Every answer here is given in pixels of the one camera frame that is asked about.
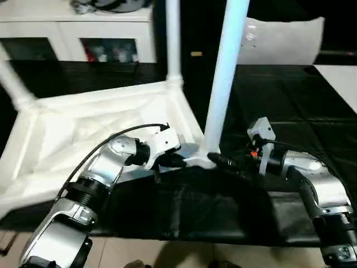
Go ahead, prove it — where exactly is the white plastic table top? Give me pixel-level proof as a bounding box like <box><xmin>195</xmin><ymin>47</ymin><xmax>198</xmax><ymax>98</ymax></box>
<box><xmin>0</xmin><ymin>78</ymin><xmax>218</xmax><ymax>218</ymax></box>

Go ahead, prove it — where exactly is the black case with gold label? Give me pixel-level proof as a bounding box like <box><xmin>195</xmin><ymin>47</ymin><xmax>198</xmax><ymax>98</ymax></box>
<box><xmin>152</xmin><ymin>0</ymin><xmax>224</xmax><ymax>73</ymax></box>

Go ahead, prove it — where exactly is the grey pillow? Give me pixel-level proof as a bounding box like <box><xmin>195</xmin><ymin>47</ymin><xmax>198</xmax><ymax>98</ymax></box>
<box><xmin>238</xmin><ymin>16</ymin><xmax>326</xmax><ymax>65</ymax></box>

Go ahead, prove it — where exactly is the black mat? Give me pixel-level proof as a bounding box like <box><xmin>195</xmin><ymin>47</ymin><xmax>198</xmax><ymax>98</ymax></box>
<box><xmin>0</xmin><ymin>60</ymin><xmax>357</xmax><ymax>248</ymax></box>

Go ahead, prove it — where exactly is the white glass-door cabinet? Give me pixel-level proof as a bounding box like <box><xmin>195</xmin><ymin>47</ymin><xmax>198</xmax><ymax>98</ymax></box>
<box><xmin>0</xmin><ymin>5</ymin><xmax>157</xmax><ymax>64</ymax></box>

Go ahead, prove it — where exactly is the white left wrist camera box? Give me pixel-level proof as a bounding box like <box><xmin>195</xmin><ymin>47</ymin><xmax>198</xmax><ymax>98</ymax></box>
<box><xmin>146</xmin><ymin>127</ymin><xmax>181</xmax><ymax>171</ymax></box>

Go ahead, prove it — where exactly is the white flat board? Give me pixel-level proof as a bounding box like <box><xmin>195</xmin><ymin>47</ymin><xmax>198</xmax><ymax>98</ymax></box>
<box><xmin>313</xmin><ymin>64</ymin><xmax>357</xmax><ymax>115</ymax></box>

